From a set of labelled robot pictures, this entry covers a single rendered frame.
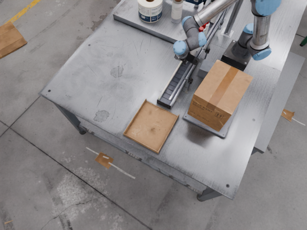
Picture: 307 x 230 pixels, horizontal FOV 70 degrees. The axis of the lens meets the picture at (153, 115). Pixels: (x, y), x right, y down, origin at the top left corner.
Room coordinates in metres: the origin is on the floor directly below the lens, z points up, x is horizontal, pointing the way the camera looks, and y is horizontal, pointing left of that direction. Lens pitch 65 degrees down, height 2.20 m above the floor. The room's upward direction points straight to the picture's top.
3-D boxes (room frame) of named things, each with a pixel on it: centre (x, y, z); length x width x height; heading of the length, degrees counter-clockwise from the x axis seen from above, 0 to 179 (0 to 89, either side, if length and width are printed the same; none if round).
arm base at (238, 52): (1.15, -0.68, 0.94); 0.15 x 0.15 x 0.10
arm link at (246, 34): (1.14, -0.68, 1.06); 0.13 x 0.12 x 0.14; 13
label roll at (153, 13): (1.56, 0.02, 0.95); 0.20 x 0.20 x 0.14
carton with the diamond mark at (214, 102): (0.69, -0.41, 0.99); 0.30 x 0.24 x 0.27; 146
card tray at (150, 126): (0.56, 0.01, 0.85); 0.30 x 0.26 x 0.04; 151
